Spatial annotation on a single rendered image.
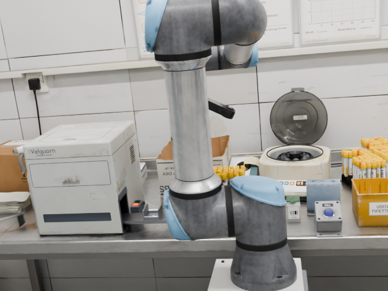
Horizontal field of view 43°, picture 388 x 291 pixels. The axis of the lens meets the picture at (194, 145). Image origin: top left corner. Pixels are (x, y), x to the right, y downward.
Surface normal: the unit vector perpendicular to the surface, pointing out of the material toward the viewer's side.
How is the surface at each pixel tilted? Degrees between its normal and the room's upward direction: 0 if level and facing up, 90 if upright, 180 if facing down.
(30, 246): 90
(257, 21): 105
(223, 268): 4
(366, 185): 90
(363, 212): 90
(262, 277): 68
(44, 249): 90
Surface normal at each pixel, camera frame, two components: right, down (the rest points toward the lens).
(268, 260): 0.13, -0.14
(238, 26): 0.40, 0.55
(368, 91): -0.15, 0.28
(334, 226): -0.08, 0.72
